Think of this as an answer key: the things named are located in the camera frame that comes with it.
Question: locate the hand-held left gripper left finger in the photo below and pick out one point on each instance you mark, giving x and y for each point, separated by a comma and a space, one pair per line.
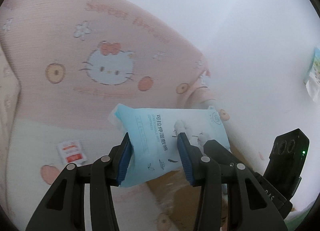
125, 161

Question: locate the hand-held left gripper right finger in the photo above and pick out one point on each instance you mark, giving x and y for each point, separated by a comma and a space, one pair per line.
185, 161

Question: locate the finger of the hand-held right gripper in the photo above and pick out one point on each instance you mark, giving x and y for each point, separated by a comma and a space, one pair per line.
220, 151

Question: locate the cardboard box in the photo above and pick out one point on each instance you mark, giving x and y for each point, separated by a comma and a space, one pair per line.
170, 186

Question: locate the light blue wipes packet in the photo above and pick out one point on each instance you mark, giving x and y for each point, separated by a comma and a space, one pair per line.
155, 131

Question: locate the light green cloth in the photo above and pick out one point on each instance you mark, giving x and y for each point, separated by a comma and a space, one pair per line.
298, 218

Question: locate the white and red sachet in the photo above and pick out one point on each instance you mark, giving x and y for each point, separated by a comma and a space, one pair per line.
71, 152

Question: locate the beige pillow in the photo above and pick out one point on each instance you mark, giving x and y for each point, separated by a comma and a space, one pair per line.
6, 96

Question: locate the pink printed blanket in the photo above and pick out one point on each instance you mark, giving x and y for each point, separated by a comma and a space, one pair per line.
75, 33

